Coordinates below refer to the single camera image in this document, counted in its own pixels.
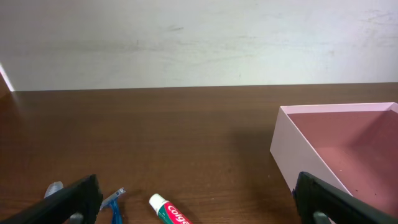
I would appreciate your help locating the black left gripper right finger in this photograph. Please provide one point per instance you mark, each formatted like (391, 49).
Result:
(319, 202)

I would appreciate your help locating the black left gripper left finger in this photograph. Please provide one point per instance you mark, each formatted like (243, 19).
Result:
(83, 196)

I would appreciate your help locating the blue disposable razor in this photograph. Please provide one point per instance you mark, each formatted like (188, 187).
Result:
(112, 203)

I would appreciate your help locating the Colgate toothpaste tube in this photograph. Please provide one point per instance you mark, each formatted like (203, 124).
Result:
(167, 211)

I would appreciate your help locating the blue white toothbrush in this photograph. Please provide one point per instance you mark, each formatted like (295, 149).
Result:
(53, 188)

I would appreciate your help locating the white cardboard box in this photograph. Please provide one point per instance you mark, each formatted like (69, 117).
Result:
(351, 146)

